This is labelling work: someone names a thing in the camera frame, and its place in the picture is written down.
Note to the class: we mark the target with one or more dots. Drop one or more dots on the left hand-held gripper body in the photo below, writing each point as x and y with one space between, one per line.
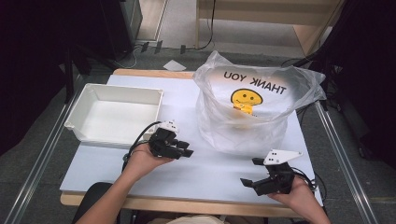
162 141

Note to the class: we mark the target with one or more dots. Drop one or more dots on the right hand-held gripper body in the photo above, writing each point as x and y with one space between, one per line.
278 180

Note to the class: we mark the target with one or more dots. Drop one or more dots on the clear plastic bag smiley print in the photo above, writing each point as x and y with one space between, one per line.
264 130

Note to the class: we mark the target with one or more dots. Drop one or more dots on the yellow drink carton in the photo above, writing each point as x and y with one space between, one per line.
243 109

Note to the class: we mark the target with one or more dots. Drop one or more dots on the person's left hand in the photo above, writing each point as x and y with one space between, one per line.
143 160

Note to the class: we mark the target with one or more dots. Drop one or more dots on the person's right hand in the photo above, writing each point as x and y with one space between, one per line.
300 196

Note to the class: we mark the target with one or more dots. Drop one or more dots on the white board table cover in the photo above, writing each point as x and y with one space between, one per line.
193 177

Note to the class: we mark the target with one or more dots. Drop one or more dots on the white plastic bin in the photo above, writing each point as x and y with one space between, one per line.
118 121

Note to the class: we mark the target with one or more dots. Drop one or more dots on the person's beige clothing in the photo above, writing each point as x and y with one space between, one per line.
193 219

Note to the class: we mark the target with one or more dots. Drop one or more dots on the wooden table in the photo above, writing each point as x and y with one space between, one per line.
155 73

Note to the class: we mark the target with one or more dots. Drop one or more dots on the white paper sheet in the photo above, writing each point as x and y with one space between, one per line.
174 65

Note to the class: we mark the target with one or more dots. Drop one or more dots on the black chair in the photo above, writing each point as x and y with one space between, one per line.
90 199

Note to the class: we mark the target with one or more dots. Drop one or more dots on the black metal stand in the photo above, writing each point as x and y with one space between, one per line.
323 65
69 77

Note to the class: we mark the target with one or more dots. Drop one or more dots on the black cabinet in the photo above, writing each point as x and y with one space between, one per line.
115 28

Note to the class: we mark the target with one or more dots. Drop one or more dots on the light wooden furniture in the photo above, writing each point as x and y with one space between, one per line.
264 15

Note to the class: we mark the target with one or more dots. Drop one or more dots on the metal floor rail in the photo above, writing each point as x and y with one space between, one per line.
342 158
40 158

